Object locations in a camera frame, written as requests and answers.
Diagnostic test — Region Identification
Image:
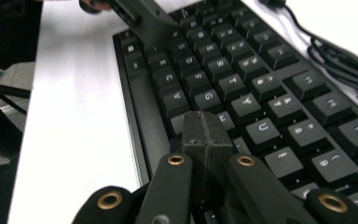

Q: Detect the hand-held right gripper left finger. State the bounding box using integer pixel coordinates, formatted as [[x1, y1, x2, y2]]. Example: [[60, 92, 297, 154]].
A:
[[181, 110, 212, 208]]

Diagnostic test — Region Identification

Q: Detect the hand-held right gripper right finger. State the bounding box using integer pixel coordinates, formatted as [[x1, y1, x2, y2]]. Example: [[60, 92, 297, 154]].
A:
[[204, 111, 235, 209]]

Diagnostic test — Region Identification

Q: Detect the black computer keyboard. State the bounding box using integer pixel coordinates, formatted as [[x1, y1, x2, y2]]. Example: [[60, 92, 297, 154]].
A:
[[112, 0, 358, 224]]

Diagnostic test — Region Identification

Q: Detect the white board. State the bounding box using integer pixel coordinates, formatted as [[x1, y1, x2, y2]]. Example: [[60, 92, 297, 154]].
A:
[[7, 0, 358, 224]]

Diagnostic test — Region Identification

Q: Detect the black keyboard cable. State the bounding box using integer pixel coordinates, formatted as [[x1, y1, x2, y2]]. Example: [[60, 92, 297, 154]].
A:
[[259, 0, 358, 105]]

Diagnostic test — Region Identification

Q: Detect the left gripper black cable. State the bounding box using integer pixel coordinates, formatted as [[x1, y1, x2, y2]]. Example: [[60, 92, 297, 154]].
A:
[[0, 79, 32, 116]]

